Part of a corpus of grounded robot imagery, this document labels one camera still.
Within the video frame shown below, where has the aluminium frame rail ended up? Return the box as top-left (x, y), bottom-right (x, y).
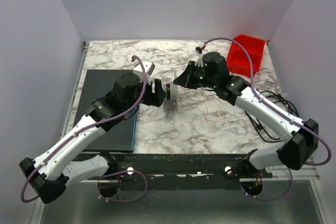
top-left (28, 40), bottom-right (322, 224)

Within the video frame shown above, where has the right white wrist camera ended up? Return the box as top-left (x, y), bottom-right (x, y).
top-left (195, 47), bottom-right (208, 67)

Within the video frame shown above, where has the dark grey flat box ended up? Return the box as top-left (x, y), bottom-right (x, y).
top-left (70, 69), bottom-right (141, 154)

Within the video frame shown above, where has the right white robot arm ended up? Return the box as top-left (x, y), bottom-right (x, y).
top-left (173, 52), bottom-right (319, 170)

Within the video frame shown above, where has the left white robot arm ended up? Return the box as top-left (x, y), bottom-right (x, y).
top-left (19, 72), bottom-right (167, 204)

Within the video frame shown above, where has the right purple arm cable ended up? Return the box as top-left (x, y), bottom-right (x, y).
top-left (199, 37), bottom-right (333, 200)

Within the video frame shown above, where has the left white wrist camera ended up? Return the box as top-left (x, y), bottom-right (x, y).
top-left (133, 60), bottom-right (155, 84)

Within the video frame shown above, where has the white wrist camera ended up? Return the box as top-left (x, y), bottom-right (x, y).
top-left (133, 60), bottom-right (155, 84)
top-left (195, 47), bottom-right (208, 67)

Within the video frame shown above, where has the red plastic bin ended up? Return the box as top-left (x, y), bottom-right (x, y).
top-left (227, 34), bottom-right (266, 78)

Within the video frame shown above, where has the white perforated cable spool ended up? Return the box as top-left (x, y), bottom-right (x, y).
top-left (162, 71), bottom-right (179, 114)

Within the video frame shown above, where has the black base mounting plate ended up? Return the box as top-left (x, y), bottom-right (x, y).
top-left (86, 153), bottom-right (279, 192)

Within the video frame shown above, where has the thin yellow wire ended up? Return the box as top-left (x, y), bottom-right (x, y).
top-left (173, 87), bottom-right (229, 123)

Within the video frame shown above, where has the black cable bundle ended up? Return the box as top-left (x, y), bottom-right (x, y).
top-left (245, 90), bottom-right (301, 143)

